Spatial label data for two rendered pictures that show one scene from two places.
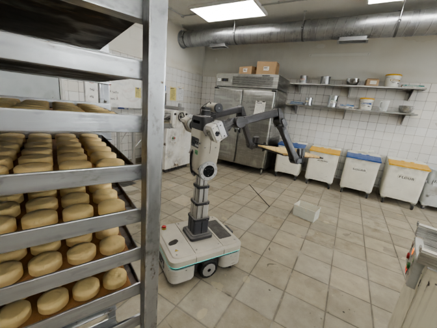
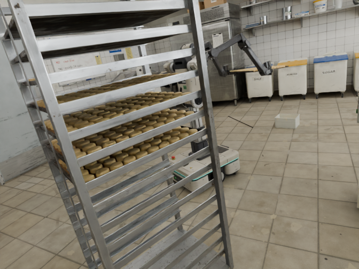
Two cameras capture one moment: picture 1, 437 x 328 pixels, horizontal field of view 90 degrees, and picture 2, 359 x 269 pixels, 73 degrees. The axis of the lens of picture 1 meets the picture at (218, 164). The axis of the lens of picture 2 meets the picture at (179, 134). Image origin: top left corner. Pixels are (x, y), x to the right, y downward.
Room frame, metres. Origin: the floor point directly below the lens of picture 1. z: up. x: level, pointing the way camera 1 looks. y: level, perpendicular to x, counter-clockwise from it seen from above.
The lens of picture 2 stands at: (-0.68, 0.24, 1.33)
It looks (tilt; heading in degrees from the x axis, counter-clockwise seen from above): 19 degrees down; 2
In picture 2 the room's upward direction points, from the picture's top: 11 degrees counter-clockwise
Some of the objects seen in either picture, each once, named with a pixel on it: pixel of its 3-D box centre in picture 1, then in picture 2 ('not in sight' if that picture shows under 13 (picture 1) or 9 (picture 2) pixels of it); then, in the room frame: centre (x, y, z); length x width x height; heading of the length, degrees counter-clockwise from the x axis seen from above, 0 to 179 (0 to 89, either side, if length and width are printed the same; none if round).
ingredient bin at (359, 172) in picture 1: (358, 173); (329, 76); (4.08, -2.70, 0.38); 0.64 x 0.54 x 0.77; 150
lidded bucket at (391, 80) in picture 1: (392, 81); not in sight; (4.19, -2.92, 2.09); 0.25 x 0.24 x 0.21; 151
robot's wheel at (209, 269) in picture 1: (207, 267); (217, 176); (1.50, 0.00, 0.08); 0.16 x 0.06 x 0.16; 122
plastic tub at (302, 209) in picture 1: (306, 211); (287, 120); (2.78, -1.28, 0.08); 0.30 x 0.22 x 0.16; 49
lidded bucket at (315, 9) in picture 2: (365, 104); (320, 6); (4.34, -2.66, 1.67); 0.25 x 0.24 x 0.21; 61
